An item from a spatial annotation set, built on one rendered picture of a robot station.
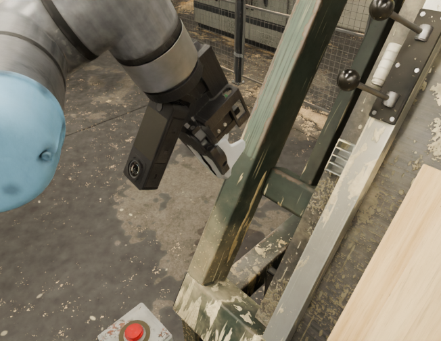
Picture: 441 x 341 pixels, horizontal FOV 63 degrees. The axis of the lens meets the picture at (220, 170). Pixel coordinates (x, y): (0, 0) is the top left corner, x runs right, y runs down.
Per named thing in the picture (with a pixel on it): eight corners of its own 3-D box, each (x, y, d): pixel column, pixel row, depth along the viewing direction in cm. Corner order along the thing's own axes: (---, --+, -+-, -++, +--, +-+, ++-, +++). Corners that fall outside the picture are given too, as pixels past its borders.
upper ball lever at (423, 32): (414, 46, 65) (360, 15, 60) (424, 24, 64) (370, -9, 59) (431, 47, 62) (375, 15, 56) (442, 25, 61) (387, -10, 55)
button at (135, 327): (122, 335, 79) (120, 331, 78) (137, 323, 82) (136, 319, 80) (132, 348, 77) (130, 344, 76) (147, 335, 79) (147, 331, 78)
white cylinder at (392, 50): (391, 45, 70) (372, 84, 72) (387, 40, 68) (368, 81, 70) (406, 49, 69) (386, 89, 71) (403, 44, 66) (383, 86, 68)
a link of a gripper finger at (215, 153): (237, 172, 49) (214, 134, 43) (230, 180, 49) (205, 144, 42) (214, 157, 52) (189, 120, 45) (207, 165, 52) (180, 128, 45)
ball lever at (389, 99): (382, 109, 68) (328, 85, 62) (392, 89, 67) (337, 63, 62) (397, 114, 65) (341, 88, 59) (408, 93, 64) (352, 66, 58)
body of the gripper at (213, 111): (253, 119, 48) (222, 49, 38) (210, 167, 46) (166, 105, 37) (216, 99, 52) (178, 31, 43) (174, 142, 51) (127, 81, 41)
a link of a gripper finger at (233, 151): (260, 163, 55) (241, 126, 48) (234, 192, 54) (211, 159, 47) (245, 154, 57) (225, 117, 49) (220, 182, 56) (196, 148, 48)
